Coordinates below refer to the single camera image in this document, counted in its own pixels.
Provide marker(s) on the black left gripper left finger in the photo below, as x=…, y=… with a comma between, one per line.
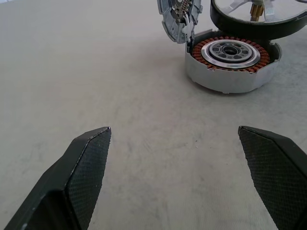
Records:
x=72, y=182

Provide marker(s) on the silver hinged motor lid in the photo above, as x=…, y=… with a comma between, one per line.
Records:
x=177, y=21

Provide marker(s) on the silver motor housing copper windings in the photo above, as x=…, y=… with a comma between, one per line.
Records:
x=230, y=69

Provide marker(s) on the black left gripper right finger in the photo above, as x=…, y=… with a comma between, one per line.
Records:
x=278, y=172

